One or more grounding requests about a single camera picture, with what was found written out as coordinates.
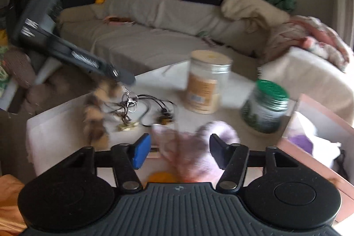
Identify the black cord necklace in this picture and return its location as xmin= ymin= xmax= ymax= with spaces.
xmin=107 ymin=86 xmax=178 ymax=132

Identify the brown furry tail keychain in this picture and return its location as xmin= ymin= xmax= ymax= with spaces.
xmin=83 ymin=80 xmax=122 ymax=150

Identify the lavender fluffy sock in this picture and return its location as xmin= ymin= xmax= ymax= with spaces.
xmin=151 ymin=121 xmax=240 ymax=183

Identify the purple fuzzy sponge pad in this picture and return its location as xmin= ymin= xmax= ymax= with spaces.
xmin=289 ymin=134 xmax=314 ymax=155

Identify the orange sleeve forearm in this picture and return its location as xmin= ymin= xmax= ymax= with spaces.
xmin=0 ymin=174 xmax=27 ymax=236

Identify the left hand brown knit glove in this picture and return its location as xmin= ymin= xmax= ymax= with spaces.
xmin=1 ymin=48 xmax=69 ymax=114

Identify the white table cloth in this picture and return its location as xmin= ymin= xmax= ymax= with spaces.
xmin=25 ymin=61 xmax=300 ymax=187

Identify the beige sofa with cover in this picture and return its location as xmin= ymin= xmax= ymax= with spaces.
xmin=59 ymin=0 xmax=353 ymax=123

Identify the green-lidded glass jar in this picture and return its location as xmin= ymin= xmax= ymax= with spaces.
xmin=240 ymin=79 xmax=289 ymax=134

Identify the pink snack tray on sofa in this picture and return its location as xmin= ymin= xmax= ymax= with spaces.
xmin=103 ymin=15 xmax=135 ymax=26

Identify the tall tan lidded canister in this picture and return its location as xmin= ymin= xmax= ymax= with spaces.
xmin=184 ymin=50 xmax=232 ymax=114

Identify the white folded towel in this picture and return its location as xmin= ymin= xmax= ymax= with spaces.
xmin=285 ymin=111 xmax=341 ymax=168

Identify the pink cardboard box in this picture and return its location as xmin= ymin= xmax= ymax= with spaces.
xmin=277 ymin=94 xmax=353 ymax=221

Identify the pink floral blanket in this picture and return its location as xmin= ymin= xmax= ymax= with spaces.
xmin=261 ymin=15 xmax=353 ymax=73

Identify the cream pillow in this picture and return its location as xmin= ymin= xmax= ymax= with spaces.
xmin=221 ymin=0 xmax=291 ymax=33

